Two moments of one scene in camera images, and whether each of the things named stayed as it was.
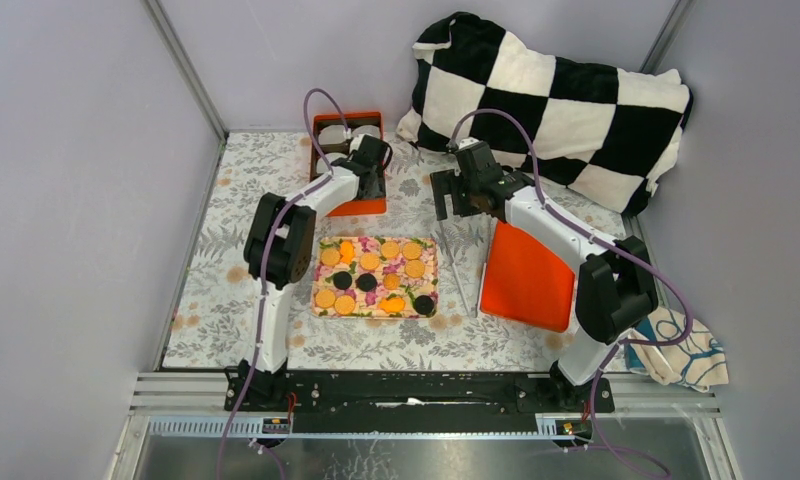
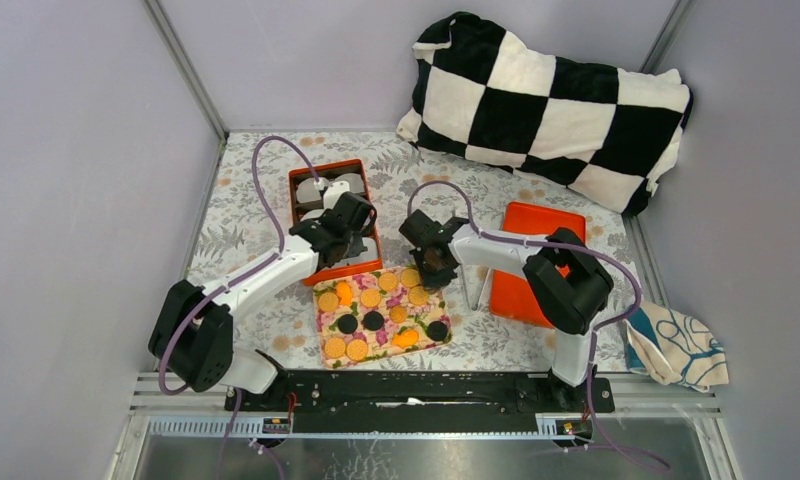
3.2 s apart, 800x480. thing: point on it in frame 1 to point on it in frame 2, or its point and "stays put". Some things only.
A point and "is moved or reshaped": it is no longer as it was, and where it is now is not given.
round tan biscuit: [344, 304] to [357, 349]
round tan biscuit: [325, 298] to [334, 347]
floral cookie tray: [361, 277] is moved or reshaped
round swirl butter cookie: [391, 281] to [398, 314]
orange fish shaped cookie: [392, 304] to [405, 339]
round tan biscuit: [390, 249] to [388, 281]
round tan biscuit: [369, 261] to [371, 297]
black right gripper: [447, 183] to [432, 282]
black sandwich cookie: [366, 282] to [373, 320]
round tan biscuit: [414, 268] to [417, 295]
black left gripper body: [375, 189] to [355, 245]
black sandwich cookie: [424, 304] to [437, 331]
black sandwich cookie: [342, 280] to [347, 324]
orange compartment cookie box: [334, 145] to [306, 184]
